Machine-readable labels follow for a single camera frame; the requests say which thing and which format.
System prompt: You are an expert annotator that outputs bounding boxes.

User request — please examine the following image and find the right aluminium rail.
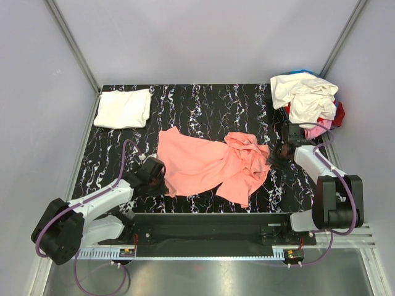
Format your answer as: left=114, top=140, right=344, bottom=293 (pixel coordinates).
left=322, top=133, right=392, bottom=295

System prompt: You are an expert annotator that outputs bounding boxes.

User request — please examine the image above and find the right aluminium frame post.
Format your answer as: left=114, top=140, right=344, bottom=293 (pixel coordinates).
left=320, top=0, right=370, bottom=78

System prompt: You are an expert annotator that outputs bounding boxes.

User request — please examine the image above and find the salmon pink t shirt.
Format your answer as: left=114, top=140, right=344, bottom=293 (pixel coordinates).
left=157, top=127, right=271, bottom=208

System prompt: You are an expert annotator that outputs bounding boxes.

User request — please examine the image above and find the crumpled cream t shirt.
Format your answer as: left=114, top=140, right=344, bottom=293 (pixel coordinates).
left=270, top=72, right=338, bottom=128

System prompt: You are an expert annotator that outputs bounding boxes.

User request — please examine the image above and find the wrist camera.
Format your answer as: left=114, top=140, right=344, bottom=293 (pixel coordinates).
left=281, top=123, right=310, bottom=146
left=136, top=157, right=165, bottom=182

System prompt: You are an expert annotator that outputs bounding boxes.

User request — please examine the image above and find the blue garment in pile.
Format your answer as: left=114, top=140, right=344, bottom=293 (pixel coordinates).
left=288, top=69, right=319, bottom=76

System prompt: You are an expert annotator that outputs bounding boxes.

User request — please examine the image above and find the left aluminium frame post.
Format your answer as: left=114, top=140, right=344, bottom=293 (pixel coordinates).
left=43, top=0, right=101, bottom=94

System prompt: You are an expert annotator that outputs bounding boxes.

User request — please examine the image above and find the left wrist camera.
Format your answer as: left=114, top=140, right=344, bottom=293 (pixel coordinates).
left=136, top=157, right=165, bottom=182

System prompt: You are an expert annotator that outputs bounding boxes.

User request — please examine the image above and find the red garment in pile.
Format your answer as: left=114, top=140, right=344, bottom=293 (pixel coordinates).
left=280, top=100, right=346, bottom=129

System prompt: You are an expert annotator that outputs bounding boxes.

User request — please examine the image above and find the aluminium frame post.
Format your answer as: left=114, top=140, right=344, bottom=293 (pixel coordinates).
left=43, top=0, right=101, bottom=94
left=320, top=0, right=370, bottom=78

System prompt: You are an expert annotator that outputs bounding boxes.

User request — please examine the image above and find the slotted grey cable duct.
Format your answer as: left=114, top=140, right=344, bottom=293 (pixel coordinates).
left=78, top=247, right=285, bottom=261

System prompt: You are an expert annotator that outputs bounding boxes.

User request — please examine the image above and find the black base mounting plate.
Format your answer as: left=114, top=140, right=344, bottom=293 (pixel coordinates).
left=101, top=213, right=317, bottom=258

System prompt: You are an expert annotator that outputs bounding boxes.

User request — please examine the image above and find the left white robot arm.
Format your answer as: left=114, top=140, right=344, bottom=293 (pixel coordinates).
left=31, top=170, right=167, bottom=265

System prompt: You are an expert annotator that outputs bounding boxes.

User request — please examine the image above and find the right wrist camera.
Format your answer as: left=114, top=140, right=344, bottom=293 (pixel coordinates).
left=281, top=123, right=310, bottom=146

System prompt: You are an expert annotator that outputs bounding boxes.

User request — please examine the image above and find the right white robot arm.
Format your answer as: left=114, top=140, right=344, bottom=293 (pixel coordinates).
left=269, top=141, right=364, bottom=245

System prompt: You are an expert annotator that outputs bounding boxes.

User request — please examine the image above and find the pink garment in pile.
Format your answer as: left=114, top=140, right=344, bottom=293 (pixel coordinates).
left=305, top=120, right=332, bottom=139

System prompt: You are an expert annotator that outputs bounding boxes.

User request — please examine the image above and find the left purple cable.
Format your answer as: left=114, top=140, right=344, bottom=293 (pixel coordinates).
left=35, top=139, right=148, bottom=295

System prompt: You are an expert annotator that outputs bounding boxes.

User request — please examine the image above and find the folded white t shirt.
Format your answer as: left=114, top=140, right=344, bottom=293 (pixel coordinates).
left=93, top=89, right=151, bottom=130

